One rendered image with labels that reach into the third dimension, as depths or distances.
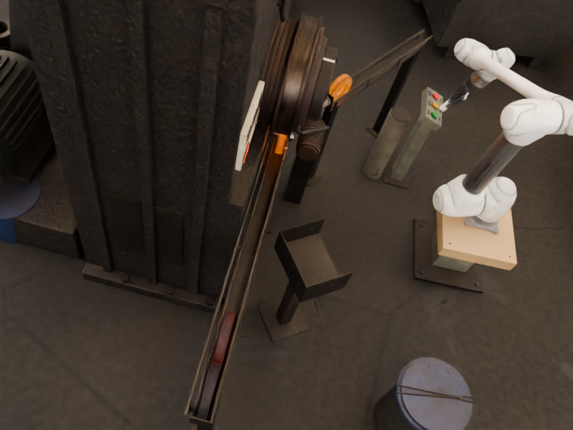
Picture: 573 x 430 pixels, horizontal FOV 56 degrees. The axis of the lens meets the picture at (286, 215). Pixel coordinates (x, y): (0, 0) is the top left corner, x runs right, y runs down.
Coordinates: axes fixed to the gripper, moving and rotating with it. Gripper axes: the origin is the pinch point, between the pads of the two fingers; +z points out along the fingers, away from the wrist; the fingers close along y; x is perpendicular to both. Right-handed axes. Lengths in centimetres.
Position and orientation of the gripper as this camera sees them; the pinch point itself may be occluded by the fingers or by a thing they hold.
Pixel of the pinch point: (446, 105)
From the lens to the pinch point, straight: 294.6
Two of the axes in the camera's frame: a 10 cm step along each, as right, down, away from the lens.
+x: 8.4, 4.4, 3.1
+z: -5.0, 4.2, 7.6
